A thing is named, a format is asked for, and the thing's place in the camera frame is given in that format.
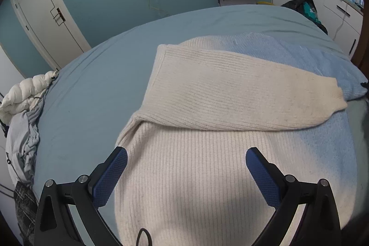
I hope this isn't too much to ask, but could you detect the cream and light blue knit sweater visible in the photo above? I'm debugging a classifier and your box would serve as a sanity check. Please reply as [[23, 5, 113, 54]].
[[114, 34, 365, 246]]

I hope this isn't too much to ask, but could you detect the black door handle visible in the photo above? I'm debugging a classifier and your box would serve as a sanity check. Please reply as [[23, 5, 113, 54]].
[[50, 8, 66, 27]]

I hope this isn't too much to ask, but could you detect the grey cloth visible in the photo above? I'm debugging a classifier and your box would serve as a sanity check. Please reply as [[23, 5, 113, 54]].
[[6, 96, 48, 186]]

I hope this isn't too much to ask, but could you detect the dark plaid cloth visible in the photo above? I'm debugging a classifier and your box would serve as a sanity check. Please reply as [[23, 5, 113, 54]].
[[14, 181, 38, 246]]

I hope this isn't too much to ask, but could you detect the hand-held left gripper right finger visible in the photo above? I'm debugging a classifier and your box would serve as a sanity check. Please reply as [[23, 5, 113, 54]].
[[246, 147, 342, 246]]

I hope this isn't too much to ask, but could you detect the white down jacket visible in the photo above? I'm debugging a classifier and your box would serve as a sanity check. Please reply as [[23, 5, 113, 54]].
[[0, 70, 60, 124]]

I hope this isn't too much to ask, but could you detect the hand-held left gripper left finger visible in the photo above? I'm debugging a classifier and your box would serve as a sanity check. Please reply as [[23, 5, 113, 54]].
[[34, 146, 128, 246]]

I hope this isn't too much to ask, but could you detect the bed with blue sheet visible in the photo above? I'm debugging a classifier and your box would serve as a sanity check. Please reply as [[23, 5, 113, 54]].
[[29, 4, 369, 246]]

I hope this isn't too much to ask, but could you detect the brown wooden post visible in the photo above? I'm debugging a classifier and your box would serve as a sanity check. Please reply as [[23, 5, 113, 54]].
[[353, 30, 369, 71]]

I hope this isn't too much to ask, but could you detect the dark bag with teal clothes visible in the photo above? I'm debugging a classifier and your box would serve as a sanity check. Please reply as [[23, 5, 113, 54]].
[[281, 0, 329, 35]]

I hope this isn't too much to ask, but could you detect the black cable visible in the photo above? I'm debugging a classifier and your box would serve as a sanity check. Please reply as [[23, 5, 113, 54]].
[[136, 228, 153, 246]]

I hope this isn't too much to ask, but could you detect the white door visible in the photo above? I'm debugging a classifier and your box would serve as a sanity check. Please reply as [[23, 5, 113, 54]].
[[11, 0, 92, 70]]

